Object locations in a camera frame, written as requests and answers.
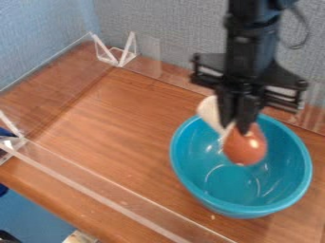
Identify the clear acrylic barrier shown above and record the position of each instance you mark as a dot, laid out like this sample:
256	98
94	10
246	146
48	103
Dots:
146	212
163	61

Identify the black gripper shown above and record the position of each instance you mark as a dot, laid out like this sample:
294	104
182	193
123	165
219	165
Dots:
248	80

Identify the blue plastic bowl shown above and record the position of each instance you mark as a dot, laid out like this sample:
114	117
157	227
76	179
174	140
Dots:
233	190

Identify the brown toy mushroom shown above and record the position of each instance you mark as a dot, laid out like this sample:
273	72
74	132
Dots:
244	149

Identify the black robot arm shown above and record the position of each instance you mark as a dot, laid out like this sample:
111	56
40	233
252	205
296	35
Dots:
257	17

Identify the clear acrylic front barrier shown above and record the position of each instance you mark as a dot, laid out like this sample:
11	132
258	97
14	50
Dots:
146	212

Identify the clear acrylic back barrier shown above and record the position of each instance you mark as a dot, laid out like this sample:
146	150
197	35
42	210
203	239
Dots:
163	61

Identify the clear acrylic corner bracket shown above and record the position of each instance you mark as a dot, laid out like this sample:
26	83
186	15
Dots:
112	55

